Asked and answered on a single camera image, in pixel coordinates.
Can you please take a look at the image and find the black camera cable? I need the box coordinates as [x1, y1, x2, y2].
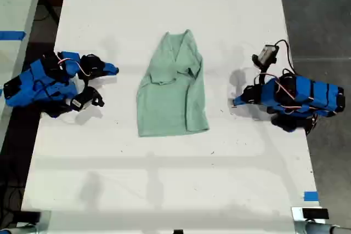
[274, 39, 296, 76]

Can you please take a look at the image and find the pale green T-shirt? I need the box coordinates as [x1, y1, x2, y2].
[136, 28, 211, 138]

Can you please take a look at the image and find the red white servo wire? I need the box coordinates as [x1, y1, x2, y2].
[58, 58, 92, 77]
[274, 78, 315, 115]

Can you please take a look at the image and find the black floor cable bundle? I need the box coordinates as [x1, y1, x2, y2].
[0, 181, 26, 229]

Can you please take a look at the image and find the long blue tape strip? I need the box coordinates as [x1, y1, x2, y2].
[0, 30, 27, 41]

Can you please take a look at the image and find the small blue tape square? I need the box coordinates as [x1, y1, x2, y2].
[303, 191, 320, 202]

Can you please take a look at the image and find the black grey camera box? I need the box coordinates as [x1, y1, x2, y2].
[251, 44, 280, 69]

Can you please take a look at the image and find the white metal table bracket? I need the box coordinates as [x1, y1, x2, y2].
[291, 206, 330, 234]

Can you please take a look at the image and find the black camera box with label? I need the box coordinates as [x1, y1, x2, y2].
[70, 86, 105, 112]

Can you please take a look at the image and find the small black box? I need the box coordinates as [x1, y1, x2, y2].
[12, 211, 42, 224]
[302, 208, 330, 220]

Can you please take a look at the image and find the grey round pipe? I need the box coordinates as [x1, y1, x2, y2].
[304, 221, 351, 234]

